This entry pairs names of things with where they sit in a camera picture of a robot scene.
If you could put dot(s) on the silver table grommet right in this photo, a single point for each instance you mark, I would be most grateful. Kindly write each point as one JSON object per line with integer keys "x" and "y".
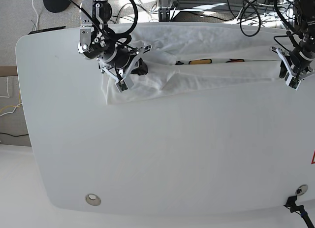
{"x": 301, "y": 190}

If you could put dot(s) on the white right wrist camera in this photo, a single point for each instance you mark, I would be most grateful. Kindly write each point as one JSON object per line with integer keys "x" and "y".
{"x": 124, "y": 84}

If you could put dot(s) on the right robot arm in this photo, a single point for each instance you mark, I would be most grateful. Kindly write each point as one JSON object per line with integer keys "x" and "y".
{"x": 95, "y": 32}

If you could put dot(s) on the red warning triangle sticker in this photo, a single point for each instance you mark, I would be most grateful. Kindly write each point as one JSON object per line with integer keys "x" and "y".
{"x": 313, "y": 158}

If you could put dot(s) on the silver table grommet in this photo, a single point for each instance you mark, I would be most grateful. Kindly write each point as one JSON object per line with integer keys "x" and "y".
{"x": 93, "y": 199}
{"x": 301, "y": 190}

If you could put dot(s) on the black clamp mount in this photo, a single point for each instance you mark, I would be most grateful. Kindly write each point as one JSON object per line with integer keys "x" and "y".
{"x": 299, "y": 209}

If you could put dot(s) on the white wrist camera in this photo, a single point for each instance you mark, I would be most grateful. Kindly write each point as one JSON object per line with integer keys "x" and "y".
{"x": 293, "y": 82}
{"x": 124, "y": 84}

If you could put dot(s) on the silver table grommet left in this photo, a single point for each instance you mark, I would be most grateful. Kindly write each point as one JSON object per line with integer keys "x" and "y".
{"x": 93, "y": 199}

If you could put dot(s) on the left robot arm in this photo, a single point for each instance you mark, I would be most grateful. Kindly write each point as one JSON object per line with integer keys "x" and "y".
{"x": 302, "y": 18}

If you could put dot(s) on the round black stand base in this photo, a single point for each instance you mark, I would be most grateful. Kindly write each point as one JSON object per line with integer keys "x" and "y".
{"x": 56, "y": 6}

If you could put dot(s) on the silver central frame post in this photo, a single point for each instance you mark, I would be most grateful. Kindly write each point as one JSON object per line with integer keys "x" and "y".
{"x": 166, "y": 9}

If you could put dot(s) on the white printed T-shirt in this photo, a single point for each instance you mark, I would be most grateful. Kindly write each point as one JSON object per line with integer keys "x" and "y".
{"x": 191, "y": 57}

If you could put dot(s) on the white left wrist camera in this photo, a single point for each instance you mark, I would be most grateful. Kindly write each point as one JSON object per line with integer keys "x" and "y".
{"x": 293, "y": 82}

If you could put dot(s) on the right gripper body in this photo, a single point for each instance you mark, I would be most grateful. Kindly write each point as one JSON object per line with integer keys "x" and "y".
{"x": 118, "y": 62}

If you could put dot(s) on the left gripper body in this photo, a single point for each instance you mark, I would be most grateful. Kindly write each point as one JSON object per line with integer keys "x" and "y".
{"x": 298, "y": 60}

